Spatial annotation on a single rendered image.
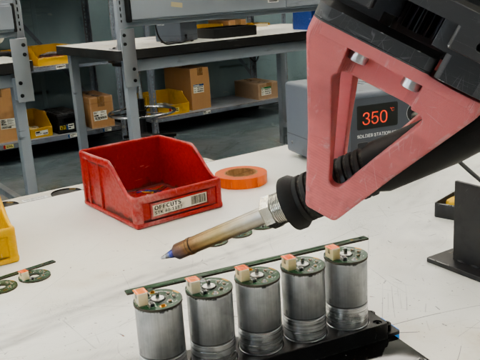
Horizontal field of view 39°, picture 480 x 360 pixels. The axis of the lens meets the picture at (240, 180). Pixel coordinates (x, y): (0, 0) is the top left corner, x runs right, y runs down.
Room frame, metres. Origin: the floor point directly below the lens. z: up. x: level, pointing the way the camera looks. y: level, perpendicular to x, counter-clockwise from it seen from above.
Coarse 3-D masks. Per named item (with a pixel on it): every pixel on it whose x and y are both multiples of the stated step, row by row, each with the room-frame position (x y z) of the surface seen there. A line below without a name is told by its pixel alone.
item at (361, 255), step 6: (342, 246) 0.38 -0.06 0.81; (348, 246) 0.38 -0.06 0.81; (324, 252) 0.37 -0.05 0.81; (354, 252) 0.37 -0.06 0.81; (360, 252) 0.37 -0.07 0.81; (366, 252) 0.37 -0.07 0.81; (324, 258) 0.36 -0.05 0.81; (342, 258) 0.36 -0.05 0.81; (348, 258) 0.36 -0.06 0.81; (360, 258) 0.36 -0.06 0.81; (366, 258) 0.36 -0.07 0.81; (342, 264) 0.35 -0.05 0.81; (348, 264) 0.35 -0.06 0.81
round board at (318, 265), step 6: (300, 258) 0.36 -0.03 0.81; (306, 258) 0.36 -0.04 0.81; (312, 258) 0.36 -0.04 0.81; (312, 264) 0.35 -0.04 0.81; (318, 264) 0.35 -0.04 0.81; (324, 264) 0.35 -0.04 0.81; (282, 270) 0.35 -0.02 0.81; (294, 270) 0.35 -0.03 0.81; (300, 270) 0.34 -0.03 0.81; (306, 270) 0.35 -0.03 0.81; (318, 270) 0.34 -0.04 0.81
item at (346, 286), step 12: (348, 252) 0.37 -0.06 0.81; (336, 264) 0.35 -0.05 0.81; (360, 264) 0.35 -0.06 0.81; (336, 276) 0.35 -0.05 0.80; (348, 276) 0.35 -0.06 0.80; (360, 276) 0.35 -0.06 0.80; (336, 288) 0.35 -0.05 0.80; (348, 288) 0.35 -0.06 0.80; (360, 288) 0.35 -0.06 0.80; (336, 300) 0.35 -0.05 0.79; (348, 300) 0.35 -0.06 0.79; (360, 300) 0.35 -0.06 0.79; (336, 312) 0.35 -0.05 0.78; (348, 312) 0.35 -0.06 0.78; (360, 312) 0.35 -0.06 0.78; (336, 324) 0.35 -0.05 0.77; (348, 324) 0.35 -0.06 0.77; (360, 324) 0.35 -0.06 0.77
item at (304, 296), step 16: (320, 272) 0.35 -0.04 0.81; (288, 288) 0.35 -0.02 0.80; (304, 288) 0.34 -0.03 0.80; (320, 288) 0.34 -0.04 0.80; (288, 304) 0.35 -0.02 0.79; (304, 304) 0.34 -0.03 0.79; (320, 304) 0.34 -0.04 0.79; (288, 320) 0.35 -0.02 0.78; (304, 320) 0.34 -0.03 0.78; (320, 320) 0.34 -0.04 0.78; (288, 336) 0.35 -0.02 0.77; (304, 336) 0.34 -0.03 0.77; (320, 336) 0.34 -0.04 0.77
